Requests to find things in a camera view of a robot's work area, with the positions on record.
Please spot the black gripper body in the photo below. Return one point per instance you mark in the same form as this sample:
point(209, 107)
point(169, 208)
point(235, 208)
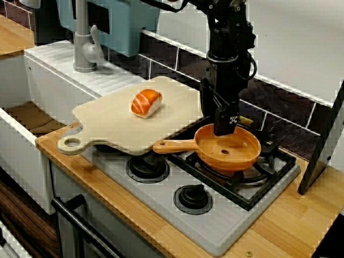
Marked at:
point(228, 80)

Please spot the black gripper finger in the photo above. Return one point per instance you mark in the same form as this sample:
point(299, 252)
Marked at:
point(225, 121)
point(207, 99)

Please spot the salmon sushi toy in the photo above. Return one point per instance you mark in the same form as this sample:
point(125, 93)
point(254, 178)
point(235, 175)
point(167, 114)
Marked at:
point(146, 103)

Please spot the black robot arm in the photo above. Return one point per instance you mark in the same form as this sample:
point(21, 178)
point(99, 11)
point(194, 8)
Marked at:
point(228, 24)

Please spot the small yellow toy food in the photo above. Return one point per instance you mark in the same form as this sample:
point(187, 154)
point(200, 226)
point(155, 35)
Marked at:
point(246, 120)

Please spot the orange toy frying pan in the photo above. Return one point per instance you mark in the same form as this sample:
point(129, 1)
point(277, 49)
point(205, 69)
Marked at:
point(228, 153)

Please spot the black burner grate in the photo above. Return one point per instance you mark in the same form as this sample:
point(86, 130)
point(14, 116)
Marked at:
point(282, 161)

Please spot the black stove knob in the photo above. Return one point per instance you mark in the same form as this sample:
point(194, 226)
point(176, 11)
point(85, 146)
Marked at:
point(193, 200)
point(147, 169)

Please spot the grey toy stove top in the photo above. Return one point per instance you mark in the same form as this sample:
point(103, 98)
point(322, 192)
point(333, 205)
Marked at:
point(228, 231)

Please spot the teal plastic box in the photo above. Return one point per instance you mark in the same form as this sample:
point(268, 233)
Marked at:
point(126, 24)

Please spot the grey toy faucet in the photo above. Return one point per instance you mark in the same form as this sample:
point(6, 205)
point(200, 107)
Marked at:
point(84, 48)

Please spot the white toy oven door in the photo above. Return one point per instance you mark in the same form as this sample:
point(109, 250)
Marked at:
point(113, 223)

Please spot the white toy sink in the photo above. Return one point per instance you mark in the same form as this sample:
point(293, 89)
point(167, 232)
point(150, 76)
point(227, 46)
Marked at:
point(53, 80)

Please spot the white rounded object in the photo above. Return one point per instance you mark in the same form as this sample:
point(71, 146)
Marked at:
point(29, 3)

